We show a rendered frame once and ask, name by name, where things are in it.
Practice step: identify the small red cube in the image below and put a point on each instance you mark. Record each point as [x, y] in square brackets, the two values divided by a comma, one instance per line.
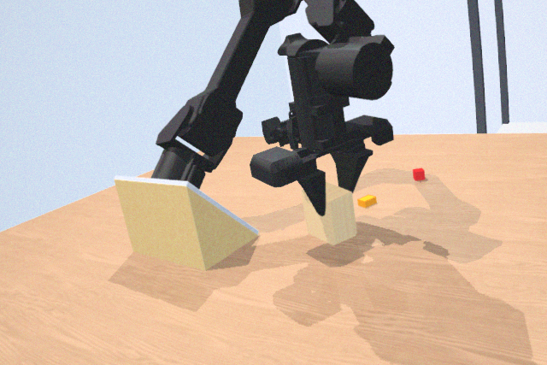
[418, 174]

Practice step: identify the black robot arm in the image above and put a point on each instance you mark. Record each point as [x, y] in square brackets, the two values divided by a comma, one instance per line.
[351, 63]

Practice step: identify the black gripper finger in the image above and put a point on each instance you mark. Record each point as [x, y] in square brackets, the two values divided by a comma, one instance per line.
[314, 186]
[349, 167]

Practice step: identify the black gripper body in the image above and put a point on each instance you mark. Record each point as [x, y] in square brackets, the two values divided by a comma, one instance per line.
[323, 130]

